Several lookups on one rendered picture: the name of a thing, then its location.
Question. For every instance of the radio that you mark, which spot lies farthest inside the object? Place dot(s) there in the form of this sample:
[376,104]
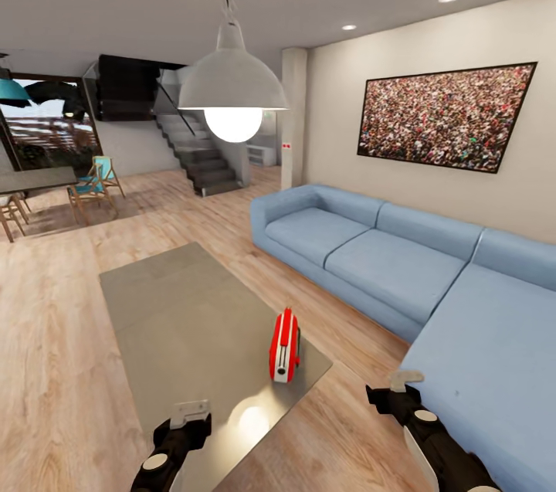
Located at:
[283,352]

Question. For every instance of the sofa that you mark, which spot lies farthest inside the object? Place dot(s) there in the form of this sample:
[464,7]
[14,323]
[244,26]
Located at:
[476,306]

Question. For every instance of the coffee table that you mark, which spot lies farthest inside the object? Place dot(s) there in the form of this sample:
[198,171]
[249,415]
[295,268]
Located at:
[188,329]

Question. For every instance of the fixed window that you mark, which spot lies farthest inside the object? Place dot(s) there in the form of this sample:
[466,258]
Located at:
[54,127]

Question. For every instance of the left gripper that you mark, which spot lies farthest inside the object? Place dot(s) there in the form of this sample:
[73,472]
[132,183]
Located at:
[191,436]

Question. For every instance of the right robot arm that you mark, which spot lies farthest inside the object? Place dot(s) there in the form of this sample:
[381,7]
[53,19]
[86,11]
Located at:
[445,464]

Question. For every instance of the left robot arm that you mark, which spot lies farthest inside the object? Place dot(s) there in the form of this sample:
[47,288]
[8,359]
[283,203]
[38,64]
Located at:
[172,441]

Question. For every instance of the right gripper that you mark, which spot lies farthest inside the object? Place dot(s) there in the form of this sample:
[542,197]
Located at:
[388,401]

